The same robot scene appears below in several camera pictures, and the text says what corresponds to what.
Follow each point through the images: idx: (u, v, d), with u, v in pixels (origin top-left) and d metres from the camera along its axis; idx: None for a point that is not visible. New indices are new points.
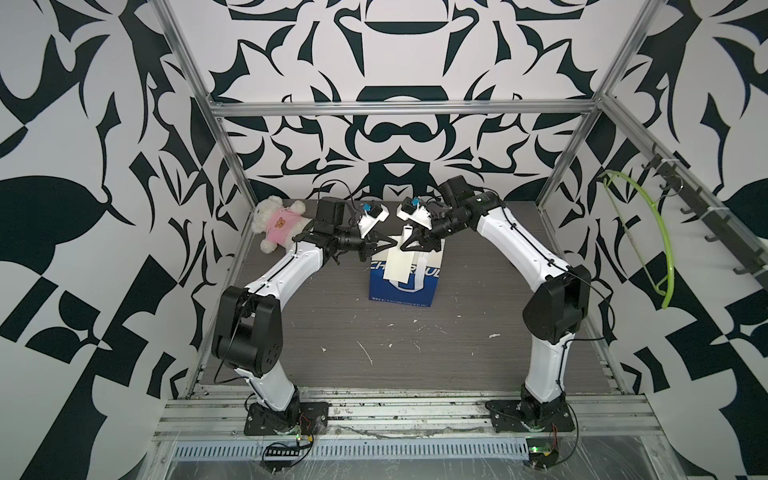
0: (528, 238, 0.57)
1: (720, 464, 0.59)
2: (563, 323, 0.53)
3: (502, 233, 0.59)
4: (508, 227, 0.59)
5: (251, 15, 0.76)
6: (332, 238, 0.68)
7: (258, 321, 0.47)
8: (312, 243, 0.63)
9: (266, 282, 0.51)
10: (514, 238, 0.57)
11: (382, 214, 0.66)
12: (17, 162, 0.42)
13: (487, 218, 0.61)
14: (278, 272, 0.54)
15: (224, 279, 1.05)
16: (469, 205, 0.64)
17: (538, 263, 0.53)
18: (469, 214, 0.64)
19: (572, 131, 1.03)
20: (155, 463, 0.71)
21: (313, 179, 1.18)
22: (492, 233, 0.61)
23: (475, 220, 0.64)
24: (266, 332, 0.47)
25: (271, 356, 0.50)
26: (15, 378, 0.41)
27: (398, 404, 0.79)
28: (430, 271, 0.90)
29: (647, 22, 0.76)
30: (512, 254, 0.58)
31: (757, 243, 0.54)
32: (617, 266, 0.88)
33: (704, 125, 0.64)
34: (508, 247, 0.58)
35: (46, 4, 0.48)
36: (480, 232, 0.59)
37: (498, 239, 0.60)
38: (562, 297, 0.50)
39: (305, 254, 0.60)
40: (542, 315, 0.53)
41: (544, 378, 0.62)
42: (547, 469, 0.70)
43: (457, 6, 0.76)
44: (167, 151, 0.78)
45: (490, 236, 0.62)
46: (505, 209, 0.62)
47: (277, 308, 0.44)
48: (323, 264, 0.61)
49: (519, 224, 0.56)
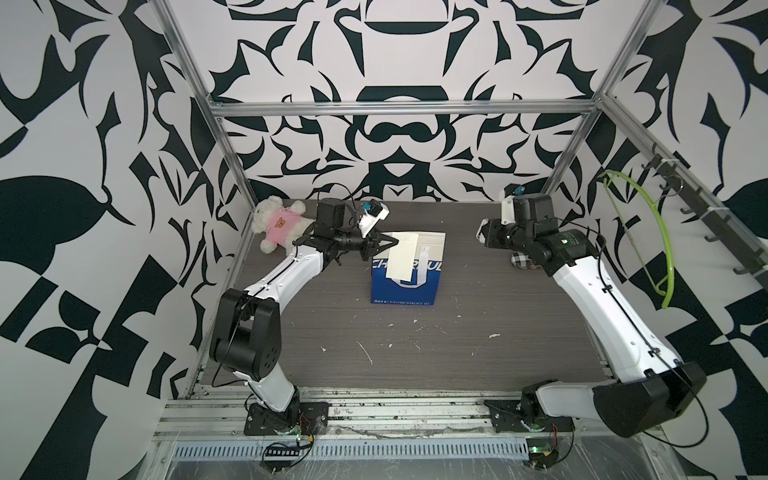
0: (626, 312, 0.45)
1: (721, 464, 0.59)
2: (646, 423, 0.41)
3: (589, 293, 0.47)
4: (600, 289, 0.47)
5: (250, 15, 0.76)
6: (330, 239, 0.67)
7: (257, 326, 0.46)
8: (312, 247, 0.63)
9: (266, 285, 0.51)
10: (606, 305, 0.45)
11: (382, 214, 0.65)
12: (17, 162, 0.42)
13: (575, 269, 0.48)
14: (278, 275, 0.54)
15: (224, 279, 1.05)
16: (548, 243, 0.52)
17: (637, 350, 0.42)
18: (548, 255, 0.52)
19: (572, 131, 1.03)
20: (154, 463, 0.71)
21: (314, 179, 1.18)
22: (576, 287, 0.49)
23: (557, 263, 0.51)
24: (265, 337, 0.47)
25: (268, 360, 0.50)
26: (16, 378, 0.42)
27: (397, 404, 0.79)
28: (432, 265, 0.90)
29: (648, 22, 0.76)
30: (599, 327, 0.46)
31: (757, 243, 0.54)
32: (618, 266, 0.87)
33: (705, 125, 0.64)
34: (591, 310, 0.47)
35: (46, 4, 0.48)
36: (556, 280, 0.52)
37: (579, 295, 0.49)
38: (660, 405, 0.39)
39: (306, 257, 0.60)
40: (622, 411, 0.43)
41: (564, 405, 0.59)
42: (547, 469, 0.70)
43: (457, 5, 0.75)
44: (167, 151, 0.78)
45: (567, 286, 0.51)
46: (601, 264, 0.49)
47: (276, 311, 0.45)
48: (323, 268, 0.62)
49: (613, 289, 0.47)
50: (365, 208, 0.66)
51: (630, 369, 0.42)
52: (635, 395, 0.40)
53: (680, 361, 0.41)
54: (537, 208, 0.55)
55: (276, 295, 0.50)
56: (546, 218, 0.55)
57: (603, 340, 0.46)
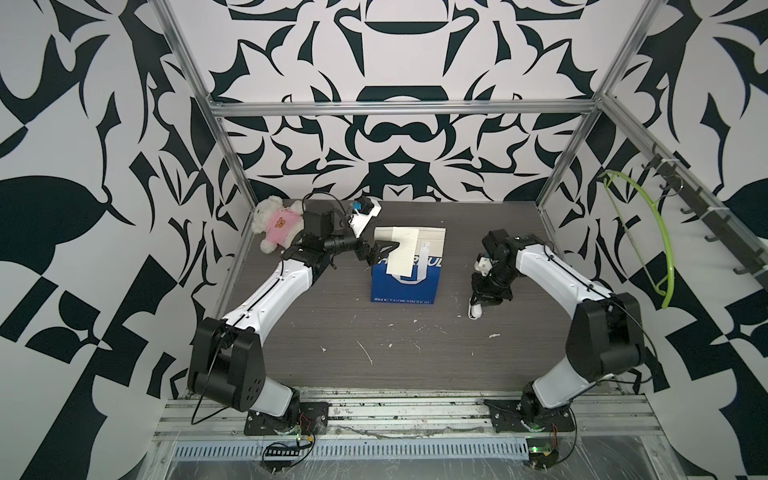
0: (567, 268, 0.56)
1: (720, 464, 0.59)
2: (611, 359, 0.47)
3: (538, 263, 0.59)
4: (545, 258, 0.59)
5: (251, 15, 0.76)
6: (319, 246, 0.65)
7: (236, 359, 0.43)
8: (299, 262, 0.59)
9: (246, 312, 0.48)
10: (550, 267, 0.57)
11: (373, 210, 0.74)
12: (17, 162, 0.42)
13: (524, 251, 0.62)
14: (260, 300, 0.50)
15: (224, 279, 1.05)
16: (507, 242, 0.67)
17: (576, 288, 0.51)
18: (507, 252, 0.67)
19: (572, 131, 1.03)
20: (155, 463, 0.71)
21: (314, 179, 1.18)
22: (529, 263, 0.62)
23: (514, 255, 0.65)
24: (244, 371, 0.43)
25: (251, 392, 0.47)
26: (15, 379, 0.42)
27: (397, 404, 0.79)
28: (433, 261, 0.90)
29: (647, 22, 0.76)
30: (551, 290, 0.57)
31: (757, 243, 0.54)
32: (617, 266, 0.88)
33: (705, 125, 0.64)
34: (542, 275, 0.59)
35: (46, 4, 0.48)
36: (519, 268, 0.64)
37: (533, 270, 0.61)
38: (603, 322, 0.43)
39: (292, 274, 0.56)
40: (582, 350, 0.48)
41: (557, 389, 0.60)
42: (547, 469, 0.70)
43: (457, 5, 0.75)
44: (167, 151, 0.78)
45: (525, 267, 0.63)
46: (545, 244, 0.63)
47: (255, 343, 0.44)
48: (312, 281, 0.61)
49: (556, 256, 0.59)
50: (355, 208, 0.73)
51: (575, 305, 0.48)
52: (585, 324, 0.46)
53: (611, 291, 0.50)
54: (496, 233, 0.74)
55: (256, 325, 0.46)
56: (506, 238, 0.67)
57: (556, 296, 0.56)
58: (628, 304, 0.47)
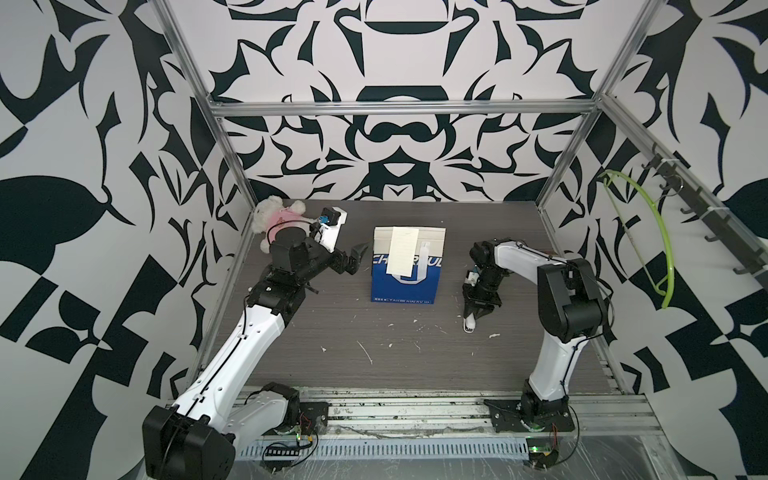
0: (534, 251, 0.64)
1: (720, 464, 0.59)
2: (573, 316, 0.53)
3: (510, 252, 0.69)
4: (515, 247, 0.69)
5: (250, 15, 0.76)
6: (292, 280, 0.57)
7: (190, 455, 0.38)
8: (266, 307, 0.52)
9: (201, 393, 0.42)
10: (520, 253, 0.65)
11: (342, 219, 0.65)
12: (17, 162, 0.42)
13: (499, 246, 0.72)
14: (216, 375, 0.44)
15: (224, 279, 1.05)
16: (485, 244, 0.77)
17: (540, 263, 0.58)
18: (487, 252, 0.76)
19: (572, 131, 1.03)
20: None
21: (314, 179, 1.18)
22: (505, 253, 0.71)
23: (492, 255, 0.76)
24: (202, 467, 0.39)
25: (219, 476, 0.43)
26: (15, 378, 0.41)
27: (397, 404, 0.79)
28: (433, 261, 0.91)
29: (647, 22, 0.76)
30: (527, 272, 0.64)
31: (757, 243, 0.54)
32: (617, 266, 0.88)
33: (704, 125, 0.64)
34: (517, 261, 0.67)
35: (46, 4, 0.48)
36: (499, 263, 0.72)
37: (509, 260, 0.70)
38: (560, 280, 0.54)
39: (258, 330, 0.49)
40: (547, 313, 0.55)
41: (548, 374, 0.62)
42: (547, 469, 0.70)
43: (457, 5, 0.75)
44: (167, 151, 0.78)
45: (502, 259, 0.72)
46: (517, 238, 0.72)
47: (211, 434, 0.39)
48: (285, 324, 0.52)
49: (525, 244, 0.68)
50: (323, 221, 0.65)
51: None
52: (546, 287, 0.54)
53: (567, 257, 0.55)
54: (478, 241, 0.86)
55: (211, 412, 0.40)
56: None
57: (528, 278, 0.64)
58: (582, 265, 0.55)
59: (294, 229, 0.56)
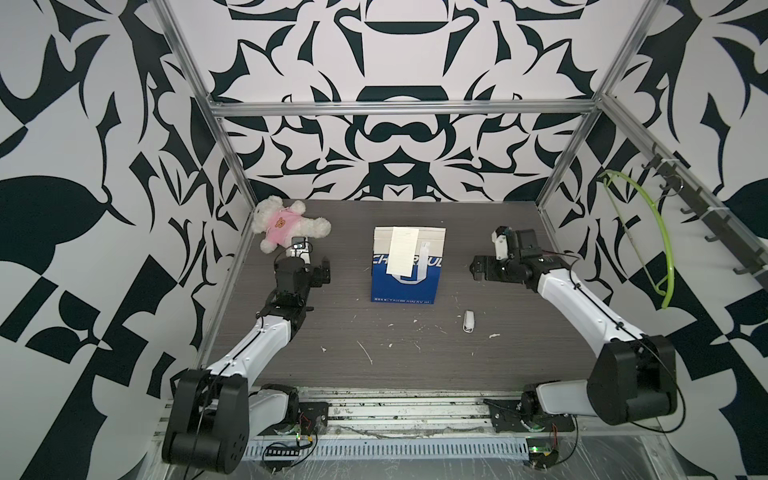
0: (594, 301, 0.52)
1: (720, 465, 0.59)
2: (637, 407, 0.43)
3: (563, 292, 0.56)
4: (571, 286, 0.56)
5: (250, 15, 0.76)
6: (294, 301, 0.68)
7: (223, 407, 0.42)
8: (278, 318, 0.61)
9: (230, 361, 0.47)
10: (577, 298, 0.53)
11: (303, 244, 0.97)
12: (16, 162, 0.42)
13: (549, 276, 0.59)
14: (244, 349, 0.50)
15: (224, 279, 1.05)
16: (532, 264, 0.62)
17: (604, 325, 0.48)
18: (530, 273, 0.63)
19: (572, 131, 1.03)
20: (155, 463, 0.71)
21: (314, 179, 1.18)
22: (553, 289, 0.58)
23: (535, 278, 0.62)
24: (233, 418, 0.42)
25: (235, 449, 0.43)
26: (14, 378, 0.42)
27: (398, 404, 0.79)
28: (433, 261, 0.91)
29: (648, 22, 0.76)
30: (577, 320, 0.52)
31: (757, 243, 0.54)
32: (618, 266, 0.87)
33: (705, 125, 0.64)
34: (569, 303, 0.54)
35: (46, 4, 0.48)
36: (543, 291, 0.60)
37: (559, 298, 0.57)
38: (633, 366, 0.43)
39: (273, 327, 0.58)
40: (606, 389, 0.44)
41: (561, 400, 0.59)
42: (547, 469, 0.70)
43: (457, 5, 0.75)
44: (167, 151, 0.78)
45: (549, 294, 0.59)
46: (571, 272, 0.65)
47: (244, 387, 0.44)
48: (291, 335, 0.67)
49: (582, 285, 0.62)
50: None
51: (599, 340, 0.47)
52: (612, 368, 0.43)
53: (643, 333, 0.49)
54: (524, 237, 0.68)
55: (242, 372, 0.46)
56: (531, 245, 0.68)
57: (579, 327, 0.52)
58: (661, 348, 0.43)
59: (292, 259, 0.68)
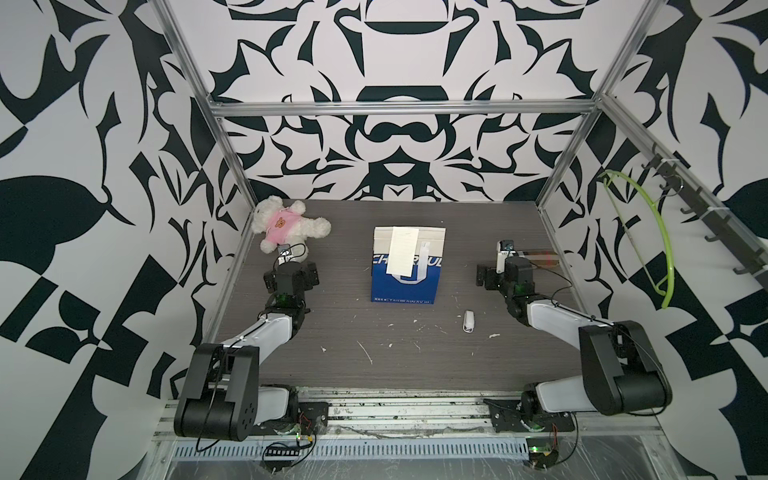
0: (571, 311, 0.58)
1: (721, 464, 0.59)
2: (626, 388, 0.44)
3: (545, 310, 0.62)
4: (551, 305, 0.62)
5: (250, 15, 0.76)
6: (294, 302, 0.71)
7: (236, 373, 0.44)
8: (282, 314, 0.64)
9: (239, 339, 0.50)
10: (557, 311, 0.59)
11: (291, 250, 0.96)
12: (16, 162, 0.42)
13: (534, 303, 0.65)
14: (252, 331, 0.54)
15: (224, 279, 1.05)
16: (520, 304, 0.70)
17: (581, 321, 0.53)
18: (518, 310, 0.70)
19: (572, 131, 1.03)
20: (155, 462, 0.71)
21: (314, 179, 1.18)
22: (538, 312, 0.64)
23: (524, 314, 0.69)
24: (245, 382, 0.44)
25: (246, 418, 0.45)
26: (15, 378, 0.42)
27: (397, 404, 0.79)
28: (433, 261, 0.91)
29: (648, 21, 0.75)
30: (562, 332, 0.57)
31: (757, 243, 0.54)
32: (617, 266, 0.88)
33: (705, 125, 0.64)
34: (551, 320, 0.60)
35: (46, 4, 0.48)
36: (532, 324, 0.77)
37: (544, 321, 0.63)
38: (608, 345, 0.46)
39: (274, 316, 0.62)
40: (594, 378, 0.47)
41: (561, 397, 0.59)
42: (547, 469, 0.70)
43: (457, 5, 0.75)
44: (167, 151, 0.78)
45: (536, 319, 0.65)
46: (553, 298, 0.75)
47: (255, 357, 0.47)
48: (292, 334, 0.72)
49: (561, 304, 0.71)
50: None
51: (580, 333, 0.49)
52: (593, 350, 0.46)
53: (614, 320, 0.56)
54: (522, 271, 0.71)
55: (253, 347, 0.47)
56: (527, 279, 0.72)
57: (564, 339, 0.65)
58: (633, 330, 0.47)
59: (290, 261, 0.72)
